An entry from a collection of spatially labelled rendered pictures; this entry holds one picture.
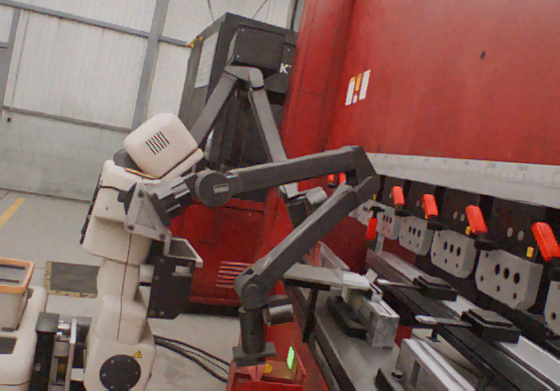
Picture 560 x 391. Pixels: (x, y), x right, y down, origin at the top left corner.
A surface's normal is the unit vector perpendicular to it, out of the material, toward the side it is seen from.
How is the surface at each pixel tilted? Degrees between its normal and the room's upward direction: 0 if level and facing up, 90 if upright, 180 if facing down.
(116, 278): 90
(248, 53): 90
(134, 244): 90
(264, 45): 90
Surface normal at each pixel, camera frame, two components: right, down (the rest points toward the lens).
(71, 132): 0.36, 0.12
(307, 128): 0.11, 0.07
